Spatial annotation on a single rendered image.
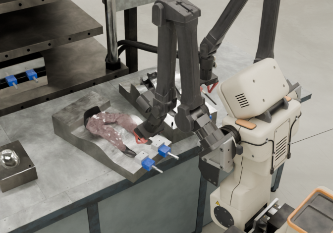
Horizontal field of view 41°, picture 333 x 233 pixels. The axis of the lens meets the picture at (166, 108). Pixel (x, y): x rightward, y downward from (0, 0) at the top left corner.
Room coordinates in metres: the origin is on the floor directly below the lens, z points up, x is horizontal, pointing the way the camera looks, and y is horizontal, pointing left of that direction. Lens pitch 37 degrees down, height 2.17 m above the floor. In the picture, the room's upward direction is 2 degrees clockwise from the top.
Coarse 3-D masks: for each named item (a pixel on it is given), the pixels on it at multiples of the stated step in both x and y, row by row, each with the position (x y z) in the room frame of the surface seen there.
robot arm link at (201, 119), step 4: (196, 108) 1.21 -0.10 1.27; (200, 108) 1.22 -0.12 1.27; (192, 112) 1.19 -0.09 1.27; (196, 112) 1.20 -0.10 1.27; (200, 112) 1.20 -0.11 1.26; (192, 116) 1.17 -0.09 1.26; (196, 116) 1.18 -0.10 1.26; (200, 116) 1.19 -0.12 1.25; (204, 116) 1.18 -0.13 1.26; (208, 116) 1.19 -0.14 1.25; (196, 120) 1.16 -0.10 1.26; (200, 120) 1.16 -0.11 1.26; (204, 120) 1.17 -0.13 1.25; (208, 120) 1.18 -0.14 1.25; (196, 124) 1.16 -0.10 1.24; (200, 124) 1.15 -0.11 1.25; (204, 124) 1.16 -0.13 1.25; (196, 128) 1.16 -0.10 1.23; (200, 128) 1.17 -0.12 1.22
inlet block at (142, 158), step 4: (140, 152) 1.41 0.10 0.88; (144, 152) 1.41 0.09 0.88; (136, 156) 1.38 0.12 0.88; (140, 156) 1.39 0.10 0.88; (144, 156) 1.39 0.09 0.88; (148, 156) 1.40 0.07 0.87; (136, 160) 1.38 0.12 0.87; (140, 160) 1.36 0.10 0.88; (144, 160) 1.38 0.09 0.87; (148, 160) 1.38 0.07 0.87; (152, 160) 1.38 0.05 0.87; (140, 164) 1.36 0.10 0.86; (144, 164) 1.35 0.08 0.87; (148, 164) 1.35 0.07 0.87; (152, 164) 1.36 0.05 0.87; (144, 168) 1.35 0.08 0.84; (148, 168) 1.34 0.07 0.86; (152, 168) 1.36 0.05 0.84; (156, 168) 1.34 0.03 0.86; (160, 172) 1.32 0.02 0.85
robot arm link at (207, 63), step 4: (200, 56) 1.68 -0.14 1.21; (212, 56) 1.68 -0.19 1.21; (200, 60) 1.67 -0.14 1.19; (204, 60) 1.65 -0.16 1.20; (208, 60) 1.65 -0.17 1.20; (212, 60) 1.66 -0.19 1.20; (200, 64) 1.67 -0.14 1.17; (204, 64) 1.65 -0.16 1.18; (208, 64) 1.65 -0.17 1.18; (212, 64) 1.66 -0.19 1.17; (204, 68) 1.65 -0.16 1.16; (208, 68) 1.65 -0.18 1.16
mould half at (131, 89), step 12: (120, 84) 1.96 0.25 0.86; (132, 84) 1.85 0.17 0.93; (156, 84) 1.87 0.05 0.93; (180, 84) 1.90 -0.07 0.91; (132, 96) 1.85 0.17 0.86; (168, 120) 1.62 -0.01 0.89; (216, 120) 1.71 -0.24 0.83; (168, 132) 1.59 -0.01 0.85; (180, 132) 1.59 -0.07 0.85; (192, 132) 1.63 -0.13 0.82
